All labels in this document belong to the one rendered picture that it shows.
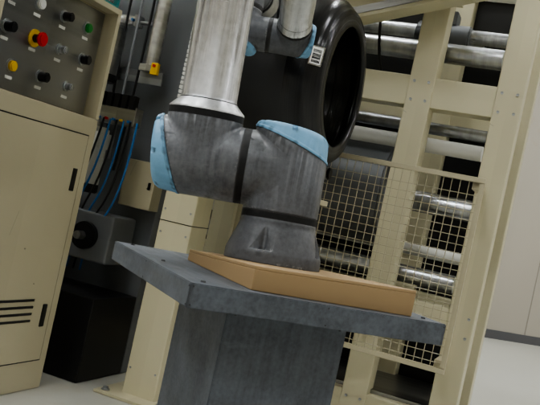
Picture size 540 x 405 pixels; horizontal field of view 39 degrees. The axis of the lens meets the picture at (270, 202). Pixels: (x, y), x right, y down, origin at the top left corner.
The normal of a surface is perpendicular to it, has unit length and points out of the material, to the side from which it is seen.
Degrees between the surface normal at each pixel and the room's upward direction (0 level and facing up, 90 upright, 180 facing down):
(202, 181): 125
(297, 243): 67
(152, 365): 90
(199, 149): 90
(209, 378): 90
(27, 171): 90
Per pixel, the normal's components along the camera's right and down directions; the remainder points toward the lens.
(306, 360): 0.42, 0.08
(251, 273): -0.88, -0.20
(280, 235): 0.10, -0.37
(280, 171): 0.00, -0.04
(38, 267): 0.91, 0.20
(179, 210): -0.36, -0.08
